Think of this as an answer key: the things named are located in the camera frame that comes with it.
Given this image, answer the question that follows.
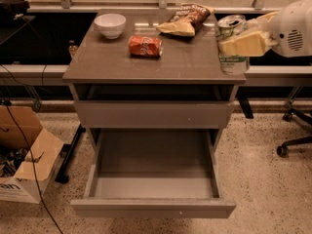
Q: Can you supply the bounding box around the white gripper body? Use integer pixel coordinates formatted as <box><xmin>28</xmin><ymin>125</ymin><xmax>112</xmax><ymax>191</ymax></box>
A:
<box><xmin>269</xmin><ymin>0</ymin><xmax>312</xmax><ymax>58</ymax></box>

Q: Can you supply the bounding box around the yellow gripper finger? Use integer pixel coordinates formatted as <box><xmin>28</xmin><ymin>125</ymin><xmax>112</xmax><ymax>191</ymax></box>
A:
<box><xmin>247</xmin><ymin>12</ymin><xmax>277</xmax><ymax>32</ymax></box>
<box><xmin>218</xmin><ymin>31</ymin><xmax>278</xmax><ymax>57</ymax></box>

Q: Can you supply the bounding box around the green 7up can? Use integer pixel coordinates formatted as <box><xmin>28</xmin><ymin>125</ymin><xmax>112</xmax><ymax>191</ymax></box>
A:
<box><xmin>216</xmin><ymin>15</ymin><xmax>250</xmax><ymax>75</ymax></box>

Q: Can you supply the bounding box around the red crushed cola can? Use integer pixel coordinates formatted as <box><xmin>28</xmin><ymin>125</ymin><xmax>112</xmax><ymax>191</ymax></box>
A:
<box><xmin>128</xmin><ymin>35</ymin><xmax>162</xmax><ymax>58</ymax></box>

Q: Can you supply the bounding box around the grey drawer cabinet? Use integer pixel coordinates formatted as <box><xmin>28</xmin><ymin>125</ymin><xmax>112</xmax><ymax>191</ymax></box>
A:
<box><xmin>63</xmin><ymin>10</ymin><xmax>245</xmax><ymax>145</ymax></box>

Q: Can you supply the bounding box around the open middle drawer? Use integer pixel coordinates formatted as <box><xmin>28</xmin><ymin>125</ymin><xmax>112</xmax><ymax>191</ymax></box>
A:
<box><xmin>71</xmin><ymin>130</ymin><xmax>236</xmax><ymax>218</ymax></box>

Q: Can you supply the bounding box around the closed top drawer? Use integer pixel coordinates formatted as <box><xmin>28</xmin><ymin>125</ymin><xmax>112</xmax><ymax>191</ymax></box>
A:
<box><xmin>74</xmin><ymin>100</ymin><xmax>233</xmax><ymax>129</ymax></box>

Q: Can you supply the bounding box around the brown chip bag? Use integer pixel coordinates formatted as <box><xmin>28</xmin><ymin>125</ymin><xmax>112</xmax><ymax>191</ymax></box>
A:
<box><xmin>156</xmin><ymin>3</ymin><xmax>214</xmax><ymax>37</ymax></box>

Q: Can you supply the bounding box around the white bowl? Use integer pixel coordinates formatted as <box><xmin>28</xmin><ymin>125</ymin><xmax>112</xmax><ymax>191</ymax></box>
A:
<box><xmin>94</xmin><ymin>14</ymin><xmax>126</xmax><ymax>39</ymax></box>

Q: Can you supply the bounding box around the black table leg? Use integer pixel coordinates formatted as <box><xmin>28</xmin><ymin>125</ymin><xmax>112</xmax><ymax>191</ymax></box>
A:
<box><xmin>55</xmin><ymin>125</ymin><xmax>86</xmax><ymax>183</ymax></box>

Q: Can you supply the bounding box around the black bag on desk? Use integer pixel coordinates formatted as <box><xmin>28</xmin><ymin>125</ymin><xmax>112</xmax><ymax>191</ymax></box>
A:
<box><xmin>0</xmin><ymin>0</ymin><xmax>30</xmax><ymax>24</ymax></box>

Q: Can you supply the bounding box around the cardboard box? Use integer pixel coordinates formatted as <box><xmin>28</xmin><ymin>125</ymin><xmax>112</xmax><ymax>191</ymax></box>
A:
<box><xmin>0</xmin><ymin>105</ymin><xmax>63</xmax><ymax>204</ymax></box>

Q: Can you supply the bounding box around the black cable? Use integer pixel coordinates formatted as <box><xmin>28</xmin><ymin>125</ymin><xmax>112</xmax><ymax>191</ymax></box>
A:
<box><xmin>0</xmin><ymin>63</ymin><xmax>64</xmax><ymax>234</ymax></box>

